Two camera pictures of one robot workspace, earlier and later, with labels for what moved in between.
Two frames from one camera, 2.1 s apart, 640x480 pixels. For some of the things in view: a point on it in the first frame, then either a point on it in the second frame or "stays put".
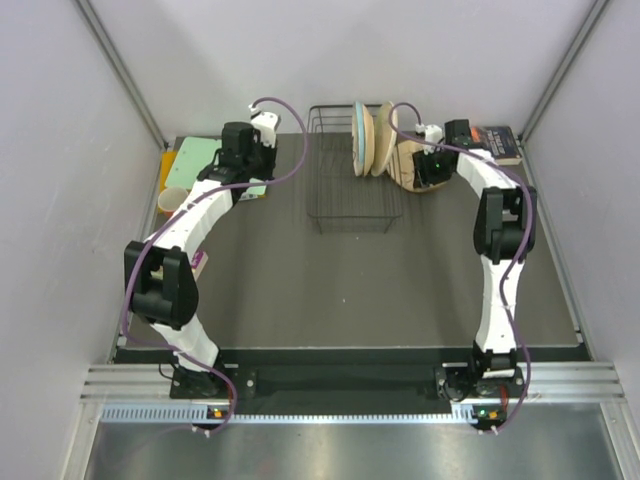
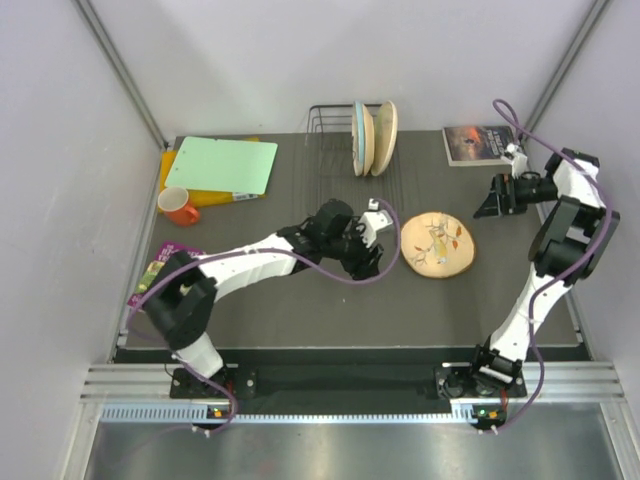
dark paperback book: x=500 y=140 stays put
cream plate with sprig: x=385 y=142 stays put
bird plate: x=401 y=172 to x=437 y=244
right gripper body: x=430 y=169 to x=522 y=193
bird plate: x=369 y=141 stays put
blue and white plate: x=358 y=138 stays put
